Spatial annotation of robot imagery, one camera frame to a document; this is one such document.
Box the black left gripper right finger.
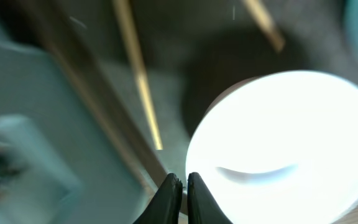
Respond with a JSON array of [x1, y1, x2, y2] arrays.
[[187, 172, 232, 224]]

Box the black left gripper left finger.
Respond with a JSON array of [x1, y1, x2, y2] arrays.
[[133, 173, 183, 224]]

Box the white pink bowl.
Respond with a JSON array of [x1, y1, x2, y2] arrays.
[[185, 70, 358, 223]]

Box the grey plastic dish rack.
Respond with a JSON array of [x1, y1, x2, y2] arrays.
[[0, 12, 147, 223]]

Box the dark brown serving tray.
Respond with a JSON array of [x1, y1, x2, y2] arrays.
[[14, 1, 358, 184]]

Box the wooden chopstick right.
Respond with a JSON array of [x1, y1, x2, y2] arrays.
[[242, 0, 285, 52]]

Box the wooden chopstick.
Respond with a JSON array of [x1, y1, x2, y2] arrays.
[[112, 0, 163, 150], [242, 0, 285, 52]]

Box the wooden chopstick left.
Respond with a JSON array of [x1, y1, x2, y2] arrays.
[[112, 0, 163, 150]]

